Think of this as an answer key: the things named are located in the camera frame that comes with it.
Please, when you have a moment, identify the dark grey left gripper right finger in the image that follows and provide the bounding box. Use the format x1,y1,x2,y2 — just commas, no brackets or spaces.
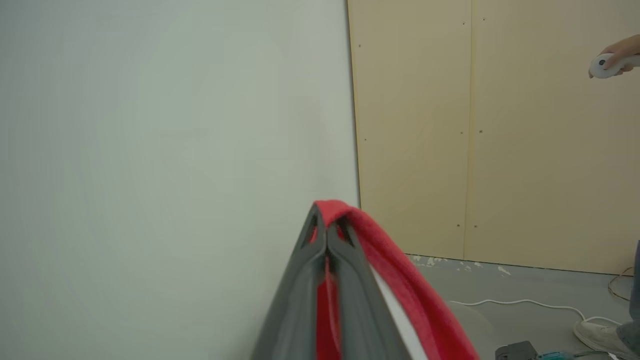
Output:
326,216,415,360

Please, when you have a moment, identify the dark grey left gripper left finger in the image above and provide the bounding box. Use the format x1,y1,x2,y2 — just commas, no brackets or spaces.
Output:
250,201,328,360

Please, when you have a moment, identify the red garment with white trim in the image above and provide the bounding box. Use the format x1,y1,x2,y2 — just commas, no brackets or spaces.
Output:
312,200,481,360

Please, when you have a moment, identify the white handheld controller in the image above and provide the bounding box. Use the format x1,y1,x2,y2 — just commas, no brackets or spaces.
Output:
589,52,640,79

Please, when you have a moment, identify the person's bare hand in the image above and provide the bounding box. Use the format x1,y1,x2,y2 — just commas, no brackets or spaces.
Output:
589,35,640,78

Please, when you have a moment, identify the black device on floor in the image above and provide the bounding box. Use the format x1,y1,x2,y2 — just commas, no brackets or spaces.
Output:
495,341,540,360

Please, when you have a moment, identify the white sneaker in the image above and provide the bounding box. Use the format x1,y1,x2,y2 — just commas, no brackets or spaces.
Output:
573,320,638,360

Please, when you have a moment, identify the person's leg in jeans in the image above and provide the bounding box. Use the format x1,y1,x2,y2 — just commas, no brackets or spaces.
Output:
616,240,640,353

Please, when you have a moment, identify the white floor cable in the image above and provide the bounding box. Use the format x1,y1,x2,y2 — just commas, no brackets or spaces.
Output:
448,298,623,326

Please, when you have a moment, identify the light plywood wall panel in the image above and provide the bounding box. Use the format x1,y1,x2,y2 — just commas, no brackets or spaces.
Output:
346,0,473,261
464,0,640,276

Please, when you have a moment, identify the thin dark floor cable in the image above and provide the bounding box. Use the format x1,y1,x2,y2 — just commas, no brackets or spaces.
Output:
607,266,635,302

